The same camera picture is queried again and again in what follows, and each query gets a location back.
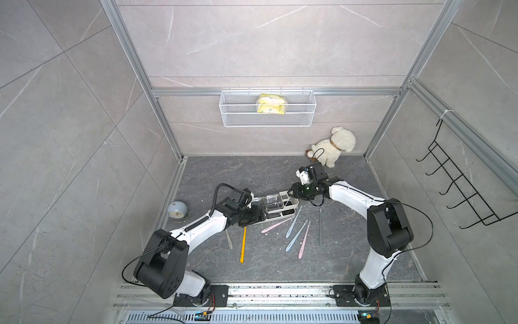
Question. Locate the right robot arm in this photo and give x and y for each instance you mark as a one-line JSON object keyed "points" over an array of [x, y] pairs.
{"points": [[388, 231]]}

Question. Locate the white toothbrush holder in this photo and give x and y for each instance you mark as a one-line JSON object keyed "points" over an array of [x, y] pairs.
{"points": [[274, 207]]}

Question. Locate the yellow packet in basket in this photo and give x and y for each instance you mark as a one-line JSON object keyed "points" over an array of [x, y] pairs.
{"points": [[271, 104]]}

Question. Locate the white wire wall basket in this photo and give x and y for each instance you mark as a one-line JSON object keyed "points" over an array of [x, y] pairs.
{"points": [[294, 108]]}

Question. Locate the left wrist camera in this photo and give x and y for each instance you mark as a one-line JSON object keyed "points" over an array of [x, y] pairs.
{"points": [[245, 197]]}

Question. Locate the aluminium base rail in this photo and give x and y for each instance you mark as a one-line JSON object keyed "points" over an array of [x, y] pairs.
{"points": [[318, 302]]}

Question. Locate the light blue toothbrush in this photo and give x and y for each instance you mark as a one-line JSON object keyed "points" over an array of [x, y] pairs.
{"points": [[291, 228], [294, 239]]}

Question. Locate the white plush dog toy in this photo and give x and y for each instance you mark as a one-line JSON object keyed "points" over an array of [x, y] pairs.
{"points": [[328, 151]]}

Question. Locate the yellow toothbrush pink bristles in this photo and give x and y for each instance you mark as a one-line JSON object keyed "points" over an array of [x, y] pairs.
{"points": [[243, 246]]}

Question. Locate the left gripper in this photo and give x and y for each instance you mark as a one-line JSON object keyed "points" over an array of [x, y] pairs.
{"points": [[255, 217]]}

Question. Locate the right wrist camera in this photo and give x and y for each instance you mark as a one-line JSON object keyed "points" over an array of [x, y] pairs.
{"points": [[306, 175]]}

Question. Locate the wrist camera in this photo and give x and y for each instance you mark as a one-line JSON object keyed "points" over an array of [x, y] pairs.
{"points": [[306, 175], [245, 197]]}

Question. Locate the black wall hook rack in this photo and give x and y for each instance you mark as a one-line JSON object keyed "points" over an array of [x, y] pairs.
{"points": [[479, 207]]}

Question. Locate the grey-green toothbrush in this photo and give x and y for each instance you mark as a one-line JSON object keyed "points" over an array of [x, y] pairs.
{"points": [[229, 240]]}

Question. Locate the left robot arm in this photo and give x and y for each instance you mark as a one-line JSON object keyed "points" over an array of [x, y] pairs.
{"points": [[162, 267]]}

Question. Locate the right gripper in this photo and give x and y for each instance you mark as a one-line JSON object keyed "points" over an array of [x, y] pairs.
{"points": [[296, 188]]}

